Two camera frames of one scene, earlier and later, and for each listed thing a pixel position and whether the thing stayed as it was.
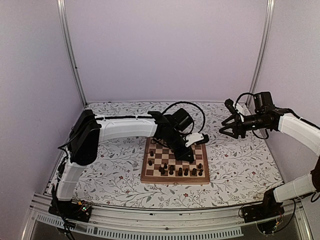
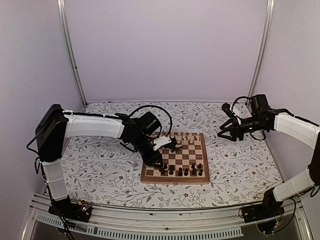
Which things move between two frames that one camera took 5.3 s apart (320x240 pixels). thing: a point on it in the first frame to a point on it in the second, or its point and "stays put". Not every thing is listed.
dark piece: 180,172 stays put
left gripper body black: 172,143 to 139,145
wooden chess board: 160,166 stays put
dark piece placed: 171,172 stays put
